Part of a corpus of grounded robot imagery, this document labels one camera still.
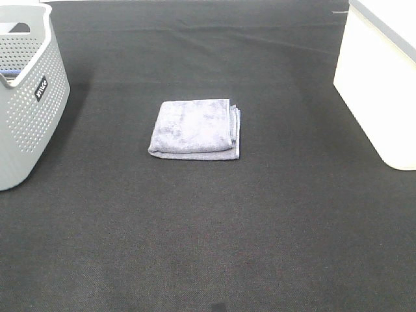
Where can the lavender towel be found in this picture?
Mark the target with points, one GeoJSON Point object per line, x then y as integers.
{"type": "Point", "coordinates": [202, 130]}

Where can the black table mat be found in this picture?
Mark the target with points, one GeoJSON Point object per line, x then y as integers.
{"type": "Point", "coordinates": [308, 219]}

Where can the grey perforated laundry basket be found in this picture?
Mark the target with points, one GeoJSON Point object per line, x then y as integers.
{"type": "Point", "coordinates": [32, 102]}

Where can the white storage box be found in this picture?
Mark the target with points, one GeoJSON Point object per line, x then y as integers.
{"type": "Point", "coordinates": [375, 76]}

